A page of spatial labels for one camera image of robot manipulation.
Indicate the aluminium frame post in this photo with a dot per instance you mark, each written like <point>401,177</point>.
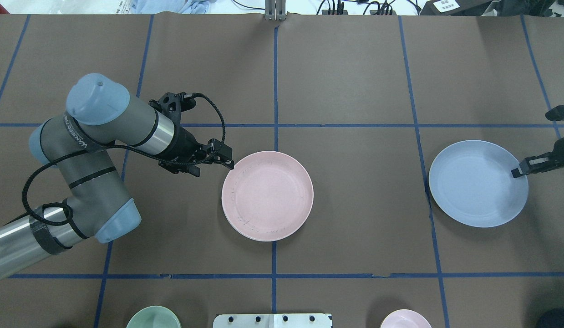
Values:
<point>275,10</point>

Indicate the blue plate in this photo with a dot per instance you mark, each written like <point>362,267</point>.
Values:
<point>471,181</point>

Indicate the light blue cloth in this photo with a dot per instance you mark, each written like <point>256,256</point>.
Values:
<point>176,6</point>

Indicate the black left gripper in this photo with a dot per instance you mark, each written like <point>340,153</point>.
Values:
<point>183,146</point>

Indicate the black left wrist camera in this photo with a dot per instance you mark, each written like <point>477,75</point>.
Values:
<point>171,105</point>

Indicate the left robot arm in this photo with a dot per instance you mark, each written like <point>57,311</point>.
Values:
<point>100,115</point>

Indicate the dark blue pot with lid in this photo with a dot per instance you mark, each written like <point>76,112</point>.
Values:
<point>553,318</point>

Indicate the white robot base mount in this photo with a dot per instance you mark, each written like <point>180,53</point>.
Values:
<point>273,320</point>

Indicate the pink plate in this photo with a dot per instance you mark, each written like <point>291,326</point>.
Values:
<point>268,196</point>

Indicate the pink bowl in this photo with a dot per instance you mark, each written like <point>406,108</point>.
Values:
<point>405,318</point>

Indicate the green bowl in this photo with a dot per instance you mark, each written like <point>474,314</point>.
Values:
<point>154,317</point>

